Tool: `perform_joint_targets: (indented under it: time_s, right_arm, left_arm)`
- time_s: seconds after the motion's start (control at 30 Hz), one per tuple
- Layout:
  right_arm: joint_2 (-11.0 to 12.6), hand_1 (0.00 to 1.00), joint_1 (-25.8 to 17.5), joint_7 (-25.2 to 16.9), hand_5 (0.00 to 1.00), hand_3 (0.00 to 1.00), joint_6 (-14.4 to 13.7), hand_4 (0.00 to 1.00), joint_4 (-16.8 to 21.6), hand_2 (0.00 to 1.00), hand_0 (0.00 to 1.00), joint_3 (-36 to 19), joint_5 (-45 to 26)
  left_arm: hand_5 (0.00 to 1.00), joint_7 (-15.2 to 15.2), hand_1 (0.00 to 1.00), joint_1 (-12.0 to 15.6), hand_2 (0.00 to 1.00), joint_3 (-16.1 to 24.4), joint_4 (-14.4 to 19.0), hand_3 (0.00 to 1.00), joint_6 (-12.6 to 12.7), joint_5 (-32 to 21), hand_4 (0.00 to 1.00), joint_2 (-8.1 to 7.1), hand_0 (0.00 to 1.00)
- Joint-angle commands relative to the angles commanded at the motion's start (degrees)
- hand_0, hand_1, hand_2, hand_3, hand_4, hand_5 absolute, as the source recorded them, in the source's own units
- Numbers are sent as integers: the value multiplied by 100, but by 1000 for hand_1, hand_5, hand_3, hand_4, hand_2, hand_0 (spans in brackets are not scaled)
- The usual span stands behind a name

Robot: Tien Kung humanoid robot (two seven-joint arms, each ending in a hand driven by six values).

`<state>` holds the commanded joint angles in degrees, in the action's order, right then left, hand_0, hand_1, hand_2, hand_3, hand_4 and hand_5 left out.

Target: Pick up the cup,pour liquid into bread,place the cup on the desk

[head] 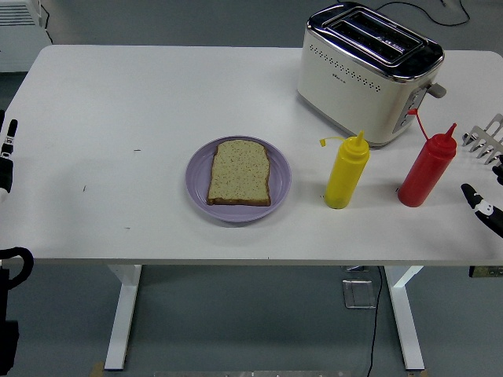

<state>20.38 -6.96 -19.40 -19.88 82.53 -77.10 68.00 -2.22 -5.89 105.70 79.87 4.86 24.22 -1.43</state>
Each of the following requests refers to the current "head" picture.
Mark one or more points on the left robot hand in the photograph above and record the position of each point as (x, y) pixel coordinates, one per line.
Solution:
(6, 173)

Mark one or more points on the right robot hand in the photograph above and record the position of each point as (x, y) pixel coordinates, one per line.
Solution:
(485, 214)

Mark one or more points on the red squeeze bottle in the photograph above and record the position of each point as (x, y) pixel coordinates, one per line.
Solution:
(426, 169)

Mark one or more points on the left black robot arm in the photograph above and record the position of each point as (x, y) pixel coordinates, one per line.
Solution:
(8, 314)

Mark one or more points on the slice of bread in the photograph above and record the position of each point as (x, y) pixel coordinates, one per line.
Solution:
(239, 173)

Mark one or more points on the black table control box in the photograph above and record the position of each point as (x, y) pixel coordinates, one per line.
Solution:
(487, 271)

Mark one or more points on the silver metal rack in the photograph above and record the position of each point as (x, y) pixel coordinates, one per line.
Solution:
(487, 143)

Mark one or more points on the white table leg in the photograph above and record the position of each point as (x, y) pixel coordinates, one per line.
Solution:
(406, 322)
(122, 314)

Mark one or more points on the white ribbed appliance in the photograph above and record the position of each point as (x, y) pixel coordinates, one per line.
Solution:
(17, 35)

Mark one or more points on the yellow squeeze bottle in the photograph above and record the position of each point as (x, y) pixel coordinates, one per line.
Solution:
(346, 173)

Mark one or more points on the metal floor socket plate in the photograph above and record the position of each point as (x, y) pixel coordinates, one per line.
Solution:
(358, 294)

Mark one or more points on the cream and chrome toaster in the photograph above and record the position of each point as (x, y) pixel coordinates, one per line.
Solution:
(353, 102)

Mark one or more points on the purple plate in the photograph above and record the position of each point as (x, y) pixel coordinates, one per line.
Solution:
(196, 188)

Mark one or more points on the small grey metal bracket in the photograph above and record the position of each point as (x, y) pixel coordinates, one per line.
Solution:
(355, 268)

